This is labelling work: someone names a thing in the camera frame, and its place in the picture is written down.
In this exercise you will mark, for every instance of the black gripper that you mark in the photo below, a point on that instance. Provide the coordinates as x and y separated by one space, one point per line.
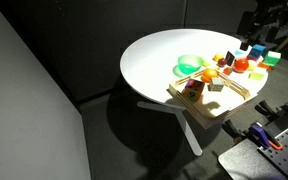
250 25

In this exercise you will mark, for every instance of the black and white dice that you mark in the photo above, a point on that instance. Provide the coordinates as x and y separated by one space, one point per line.
229 58

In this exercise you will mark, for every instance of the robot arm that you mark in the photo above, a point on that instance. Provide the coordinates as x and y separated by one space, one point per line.
277 10

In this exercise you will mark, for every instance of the grey dice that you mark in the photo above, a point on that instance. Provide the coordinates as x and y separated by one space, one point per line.
216 84

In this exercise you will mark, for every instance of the green plastic bowl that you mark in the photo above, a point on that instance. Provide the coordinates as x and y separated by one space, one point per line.
190 63

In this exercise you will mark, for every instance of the pink block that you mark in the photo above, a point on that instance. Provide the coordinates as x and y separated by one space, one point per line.
251 58

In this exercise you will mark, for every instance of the blue cube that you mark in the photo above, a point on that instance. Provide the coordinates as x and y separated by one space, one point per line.
257 50

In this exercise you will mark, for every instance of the red tomato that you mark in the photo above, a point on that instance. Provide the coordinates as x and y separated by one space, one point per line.
240 65

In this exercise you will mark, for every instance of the dark red plum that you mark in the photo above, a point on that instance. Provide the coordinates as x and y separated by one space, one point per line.
222 62

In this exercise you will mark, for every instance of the yellow lemon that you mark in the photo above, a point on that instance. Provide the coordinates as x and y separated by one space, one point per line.
218 56

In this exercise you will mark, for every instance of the orange block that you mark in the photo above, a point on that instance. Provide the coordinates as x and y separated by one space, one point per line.
264 66

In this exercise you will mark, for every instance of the small red strawberry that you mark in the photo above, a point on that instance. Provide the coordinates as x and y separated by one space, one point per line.
227 71

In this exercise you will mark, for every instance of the light green cube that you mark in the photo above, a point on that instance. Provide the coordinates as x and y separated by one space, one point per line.
257 74

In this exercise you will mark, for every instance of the yellow banana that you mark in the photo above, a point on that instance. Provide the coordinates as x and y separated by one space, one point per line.
206 63

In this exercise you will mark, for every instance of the orange fruit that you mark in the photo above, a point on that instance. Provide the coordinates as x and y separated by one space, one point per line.
209 74

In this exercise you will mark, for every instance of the wooden slatted tray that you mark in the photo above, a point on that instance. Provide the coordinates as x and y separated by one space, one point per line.
217 106

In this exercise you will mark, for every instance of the black clamp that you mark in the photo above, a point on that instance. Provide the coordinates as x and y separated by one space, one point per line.
267 108
232 128

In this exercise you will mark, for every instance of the colourful number cube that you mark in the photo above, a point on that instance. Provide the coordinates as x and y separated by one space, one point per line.
193 90

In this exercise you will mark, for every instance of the purple clamp with orange tips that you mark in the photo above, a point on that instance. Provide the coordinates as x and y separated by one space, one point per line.
264 135

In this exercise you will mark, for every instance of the white table base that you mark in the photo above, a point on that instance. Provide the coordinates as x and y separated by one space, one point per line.
187 130

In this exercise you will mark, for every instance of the black perforated breadboard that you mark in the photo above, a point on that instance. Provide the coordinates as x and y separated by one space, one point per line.
287 150

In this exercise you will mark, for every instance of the grey metal plate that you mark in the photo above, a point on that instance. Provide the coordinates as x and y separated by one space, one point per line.
240 163

